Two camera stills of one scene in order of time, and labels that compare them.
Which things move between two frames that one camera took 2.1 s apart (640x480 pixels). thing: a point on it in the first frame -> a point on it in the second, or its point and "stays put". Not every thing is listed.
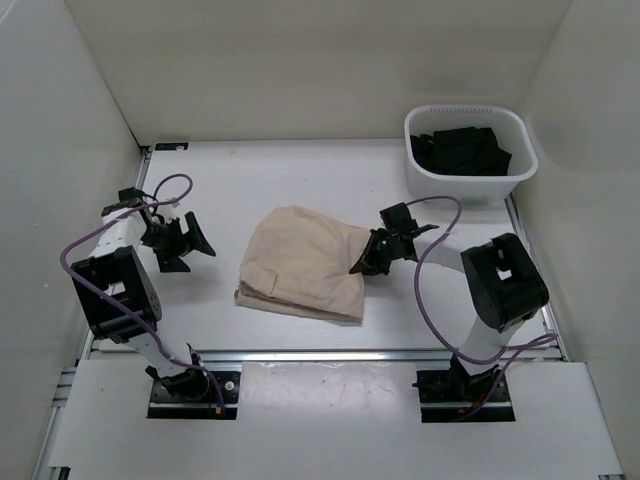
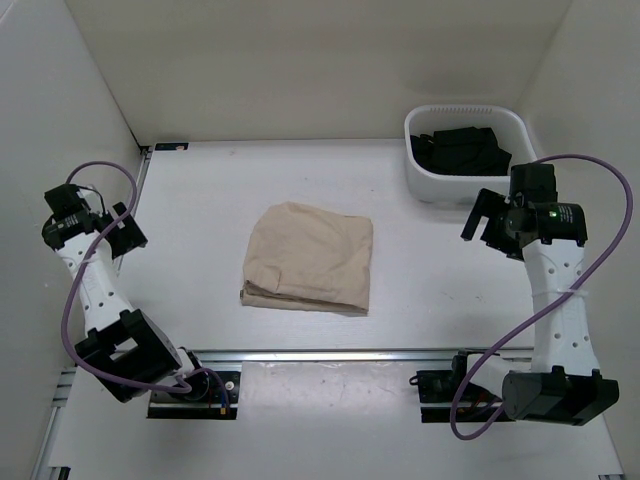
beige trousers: x=299 y=259 stays put
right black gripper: x=368 y=263 -> x=489 y=205
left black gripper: x=194 y=237 -> x=128 y=238
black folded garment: x=461 y=151 stays put
